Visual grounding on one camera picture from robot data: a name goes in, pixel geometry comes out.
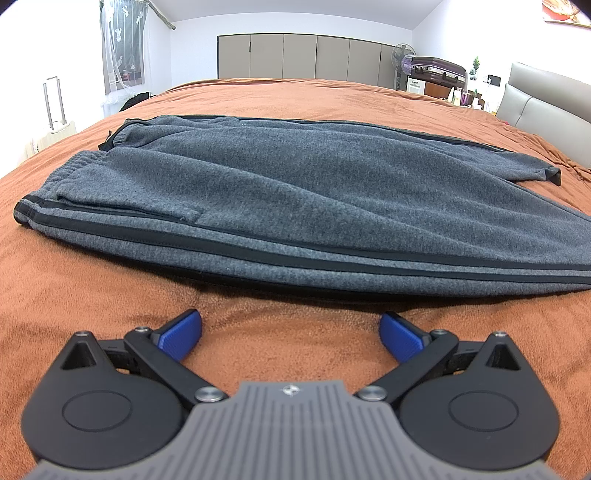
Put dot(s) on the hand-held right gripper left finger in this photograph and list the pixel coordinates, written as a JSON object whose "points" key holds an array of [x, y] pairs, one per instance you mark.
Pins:
{"points": [[182, 338]]}

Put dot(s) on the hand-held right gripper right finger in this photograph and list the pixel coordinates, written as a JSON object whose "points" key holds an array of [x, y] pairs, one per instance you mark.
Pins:
{"points": [[399, 339]]}

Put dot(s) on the grey pants with black stripes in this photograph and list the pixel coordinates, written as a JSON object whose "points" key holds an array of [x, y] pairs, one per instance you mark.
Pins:
{"points": [[295, 194]]}

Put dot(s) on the black bag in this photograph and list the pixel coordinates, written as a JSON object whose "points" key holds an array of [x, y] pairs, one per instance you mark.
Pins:
{"points": [[136, 100]]}

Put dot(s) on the white suitcase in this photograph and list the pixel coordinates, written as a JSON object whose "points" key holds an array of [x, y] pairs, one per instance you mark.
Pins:
{"points": [[55, 131]]}

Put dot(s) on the brown wooden desk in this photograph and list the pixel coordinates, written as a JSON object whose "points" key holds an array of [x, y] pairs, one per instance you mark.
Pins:
{"points": [[438, 90]]}

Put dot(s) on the white appliance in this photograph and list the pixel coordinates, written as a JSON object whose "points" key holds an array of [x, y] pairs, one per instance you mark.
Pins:
{"points": [[415, 86]]}

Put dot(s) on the orange bed blanket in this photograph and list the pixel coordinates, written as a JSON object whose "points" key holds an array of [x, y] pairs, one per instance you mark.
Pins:
{"points": [[286, 99]]}

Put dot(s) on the grey sofa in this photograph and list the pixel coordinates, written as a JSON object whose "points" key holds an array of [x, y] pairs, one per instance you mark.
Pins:
{"points": [[545, 99]]}

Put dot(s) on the standing fan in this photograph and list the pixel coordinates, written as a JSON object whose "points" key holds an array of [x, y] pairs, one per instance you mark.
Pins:
{"points": [[399, 55]]}

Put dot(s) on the small green potted plant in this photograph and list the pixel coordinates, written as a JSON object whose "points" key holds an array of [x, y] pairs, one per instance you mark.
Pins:
{"points": [[475, 64]]}

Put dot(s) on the white lace curtain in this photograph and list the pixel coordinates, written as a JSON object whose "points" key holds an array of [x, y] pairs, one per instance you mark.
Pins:
{"points": [[121, 46]]}

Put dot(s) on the grey wardrobe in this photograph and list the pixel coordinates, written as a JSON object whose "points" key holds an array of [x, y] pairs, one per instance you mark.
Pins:
{"points": [[300, 57]]}

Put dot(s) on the curtain rod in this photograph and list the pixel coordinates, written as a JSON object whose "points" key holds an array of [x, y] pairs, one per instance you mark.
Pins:
{"points": [[161, 14]]}

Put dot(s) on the black wall socket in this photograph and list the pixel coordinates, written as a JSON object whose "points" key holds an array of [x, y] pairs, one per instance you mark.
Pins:
{"points": [[493, 80]]}

